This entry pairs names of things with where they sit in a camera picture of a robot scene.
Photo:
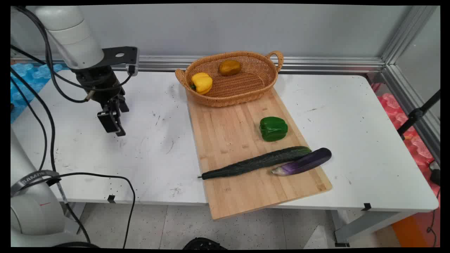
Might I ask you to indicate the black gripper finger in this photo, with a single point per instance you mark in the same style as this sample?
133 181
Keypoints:
109 122
124 104

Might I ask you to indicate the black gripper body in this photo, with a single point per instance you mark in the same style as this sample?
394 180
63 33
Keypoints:
100 82

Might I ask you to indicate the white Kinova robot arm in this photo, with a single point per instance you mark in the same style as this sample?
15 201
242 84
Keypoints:
70 38

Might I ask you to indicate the black table edge clip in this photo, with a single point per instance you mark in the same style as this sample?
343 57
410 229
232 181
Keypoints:
366 206
111 199

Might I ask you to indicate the yellow bell pepper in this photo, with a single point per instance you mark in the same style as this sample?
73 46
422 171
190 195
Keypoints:
202 83

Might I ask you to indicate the grey table leg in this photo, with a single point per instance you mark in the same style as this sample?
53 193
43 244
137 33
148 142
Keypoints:
369 225
74 216

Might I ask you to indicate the bamboo cutting board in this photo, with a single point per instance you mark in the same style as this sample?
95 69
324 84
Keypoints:
228 140

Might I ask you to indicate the woven wicker basket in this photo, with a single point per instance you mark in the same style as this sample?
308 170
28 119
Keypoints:
242 89

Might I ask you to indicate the long dark green cucumber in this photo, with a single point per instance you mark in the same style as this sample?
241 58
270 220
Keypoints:
253 163

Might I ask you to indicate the green bell pepper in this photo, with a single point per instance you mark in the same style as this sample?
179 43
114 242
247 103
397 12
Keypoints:
273 129

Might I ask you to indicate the black round floor object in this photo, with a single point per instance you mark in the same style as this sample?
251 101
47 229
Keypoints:
204 244

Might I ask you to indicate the purple eggplant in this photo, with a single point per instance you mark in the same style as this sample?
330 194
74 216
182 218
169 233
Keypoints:
306 162

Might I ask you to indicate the black tripod stand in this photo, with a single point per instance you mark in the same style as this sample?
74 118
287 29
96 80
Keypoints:
416 114

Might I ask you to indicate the red foam floor mat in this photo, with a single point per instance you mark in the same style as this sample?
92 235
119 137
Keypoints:
418 147

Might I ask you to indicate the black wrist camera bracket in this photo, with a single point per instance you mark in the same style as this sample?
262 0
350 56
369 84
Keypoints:
112 60

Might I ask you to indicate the horizontal aluminium frame rail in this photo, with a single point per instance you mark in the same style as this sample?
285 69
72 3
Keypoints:
316 65

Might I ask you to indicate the aluminium frame side rail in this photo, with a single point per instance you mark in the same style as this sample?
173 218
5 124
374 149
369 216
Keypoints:
411 102

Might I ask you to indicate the aluminium frame corner post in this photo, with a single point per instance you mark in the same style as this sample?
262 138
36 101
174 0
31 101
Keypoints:
407 33

